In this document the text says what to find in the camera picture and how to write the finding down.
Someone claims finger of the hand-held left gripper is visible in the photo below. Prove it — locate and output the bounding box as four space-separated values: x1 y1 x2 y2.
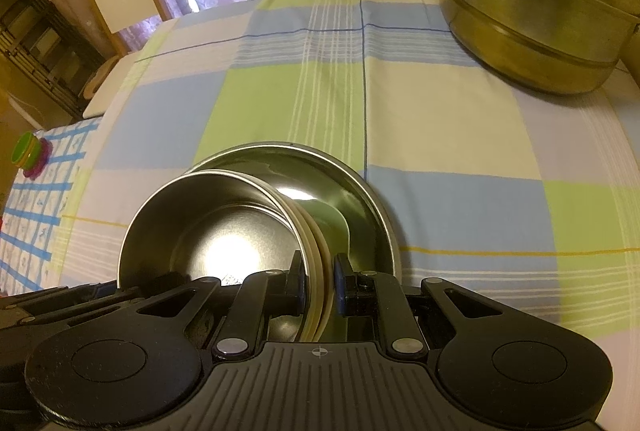
62 278 168 327

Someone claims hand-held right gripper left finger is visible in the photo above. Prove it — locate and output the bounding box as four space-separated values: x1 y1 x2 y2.
135 251 307 358

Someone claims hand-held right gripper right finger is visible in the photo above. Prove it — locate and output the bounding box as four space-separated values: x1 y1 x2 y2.
332 253 506 356

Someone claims cream plastic bowl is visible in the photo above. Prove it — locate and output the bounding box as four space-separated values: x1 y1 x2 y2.
270 188 332 343

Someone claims large stainless steel basin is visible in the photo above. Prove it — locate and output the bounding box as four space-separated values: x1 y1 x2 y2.
182 142 401 292

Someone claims small stainless steel bowl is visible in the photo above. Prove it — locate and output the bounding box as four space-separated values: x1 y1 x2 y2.
117 171 315 343

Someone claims blue checked cloth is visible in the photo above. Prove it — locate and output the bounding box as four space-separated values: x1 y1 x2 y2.
0 116 103 299

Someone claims green pink stacked toy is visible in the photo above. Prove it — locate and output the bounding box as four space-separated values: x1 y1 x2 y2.
12 134 53 178

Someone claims checked pastel tablecloth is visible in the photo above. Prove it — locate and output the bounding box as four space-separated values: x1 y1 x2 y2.
52 0 640 347

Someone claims tan curved wooden object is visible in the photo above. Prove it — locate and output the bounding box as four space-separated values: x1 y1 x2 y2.
82 60 112 101

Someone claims dark metal rack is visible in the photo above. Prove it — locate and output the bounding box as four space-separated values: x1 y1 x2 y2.
0 0 108 119

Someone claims stacked stainless steel steamer pot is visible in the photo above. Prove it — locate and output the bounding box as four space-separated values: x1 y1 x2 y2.
386 0 640 96

